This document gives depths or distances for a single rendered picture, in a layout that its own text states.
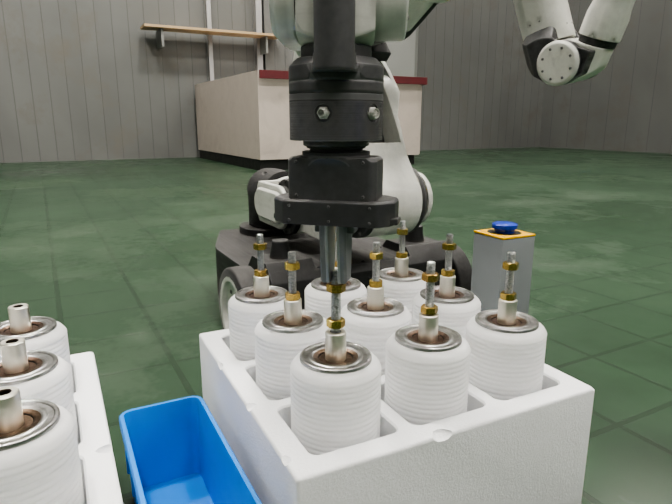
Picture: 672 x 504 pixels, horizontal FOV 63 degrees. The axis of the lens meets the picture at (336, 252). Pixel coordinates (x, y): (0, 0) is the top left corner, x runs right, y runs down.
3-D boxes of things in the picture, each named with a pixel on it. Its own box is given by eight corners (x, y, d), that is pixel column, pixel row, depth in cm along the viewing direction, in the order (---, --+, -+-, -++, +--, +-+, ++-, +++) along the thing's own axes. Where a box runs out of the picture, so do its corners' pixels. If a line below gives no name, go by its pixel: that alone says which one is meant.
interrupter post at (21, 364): (3, 369, 55) (-1, 338, 54) (30, 364, 56) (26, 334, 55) (1, 379, 53) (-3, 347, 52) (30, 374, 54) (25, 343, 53)
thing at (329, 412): (285, 535, 57) (281, 376, 53) (300, 477, 66) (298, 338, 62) (377, 542, 56) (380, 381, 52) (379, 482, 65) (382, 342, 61)
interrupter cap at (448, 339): (476, 344, 61) (476, 338, 61) (426, 360, 57) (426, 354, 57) (429, 324, 67) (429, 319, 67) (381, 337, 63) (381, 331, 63)
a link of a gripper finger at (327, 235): (335, 276, 57) (336, 217, 55) (327, 284, 54) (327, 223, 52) (321, 275, 57) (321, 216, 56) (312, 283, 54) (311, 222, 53)
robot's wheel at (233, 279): (219, 342, 125) (215, 258, 120) (240, 338, 127) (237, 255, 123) (249, 377, 108) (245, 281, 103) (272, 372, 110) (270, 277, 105)
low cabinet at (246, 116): (326, 153, 869) (326, 88, 846) (424, 164, 651) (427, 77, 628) (198, 157, 774) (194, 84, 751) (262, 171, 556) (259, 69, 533)
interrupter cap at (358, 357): (293, 375, 54) (293, 368, 54) (305, 344, 61) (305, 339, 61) (370, 378, 53) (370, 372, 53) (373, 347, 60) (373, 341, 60)
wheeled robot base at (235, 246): (185, 279, 165) (177, 169, 158) (335, 260, 189) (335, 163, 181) (259, 358, 111) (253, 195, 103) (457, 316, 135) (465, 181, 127)
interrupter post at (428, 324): (443, 342, 62) (444, 314, 61) (427, 346, 61) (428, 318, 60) (428, 335, 64) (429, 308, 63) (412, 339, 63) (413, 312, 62)
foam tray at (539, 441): (204, 438, 87) (198, 333, 83) (409, 387, 104) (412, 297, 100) (299, 642, 53) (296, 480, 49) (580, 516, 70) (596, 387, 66)
